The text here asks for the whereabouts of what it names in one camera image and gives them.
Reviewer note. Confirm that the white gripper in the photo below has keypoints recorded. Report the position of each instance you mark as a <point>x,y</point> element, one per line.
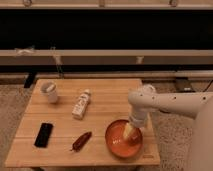
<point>138,119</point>

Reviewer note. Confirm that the orange ceramic bowl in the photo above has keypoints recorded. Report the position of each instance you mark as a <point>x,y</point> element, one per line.
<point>116,143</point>

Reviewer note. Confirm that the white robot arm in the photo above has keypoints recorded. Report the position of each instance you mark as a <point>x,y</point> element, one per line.
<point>196,105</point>

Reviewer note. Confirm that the white plastic bottle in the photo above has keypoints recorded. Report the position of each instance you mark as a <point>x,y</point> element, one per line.
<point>81,104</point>

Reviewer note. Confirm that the red chili pepper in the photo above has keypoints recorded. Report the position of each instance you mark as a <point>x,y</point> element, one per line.
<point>81,141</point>

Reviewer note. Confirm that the wooden table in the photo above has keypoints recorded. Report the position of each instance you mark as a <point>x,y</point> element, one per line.
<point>108,102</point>

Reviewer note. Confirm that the black phone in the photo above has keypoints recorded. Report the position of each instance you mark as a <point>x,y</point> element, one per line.
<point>43,135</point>

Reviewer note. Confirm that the white paper cup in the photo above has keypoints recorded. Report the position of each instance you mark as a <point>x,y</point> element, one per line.
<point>48,89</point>

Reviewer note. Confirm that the wooden rail fence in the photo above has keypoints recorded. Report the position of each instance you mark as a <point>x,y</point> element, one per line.
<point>113,39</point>

